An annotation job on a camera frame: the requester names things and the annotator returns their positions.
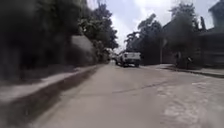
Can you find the white pickup truck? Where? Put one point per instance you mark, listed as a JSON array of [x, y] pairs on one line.
[[130, 57]]

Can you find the grey concrete road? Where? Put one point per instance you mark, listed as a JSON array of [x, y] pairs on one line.
[[133, 96]]

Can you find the group of trees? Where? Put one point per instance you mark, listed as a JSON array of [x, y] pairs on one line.
[[150, 36]]

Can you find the tall tree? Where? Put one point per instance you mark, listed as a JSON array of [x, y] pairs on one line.
[[183, 20]]

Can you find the row of trees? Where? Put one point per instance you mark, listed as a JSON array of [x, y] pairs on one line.
[[33, 30]]

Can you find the grey roadside pavement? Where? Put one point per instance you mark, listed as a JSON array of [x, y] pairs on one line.
[[206, 71]]

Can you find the raised grey pavement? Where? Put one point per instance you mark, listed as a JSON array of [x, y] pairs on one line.
[[20, 90]]

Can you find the dark building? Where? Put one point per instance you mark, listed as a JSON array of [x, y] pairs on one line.
[[210, 43]]

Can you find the grey wall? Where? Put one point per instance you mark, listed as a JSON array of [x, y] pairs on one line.
[[81, 50]]

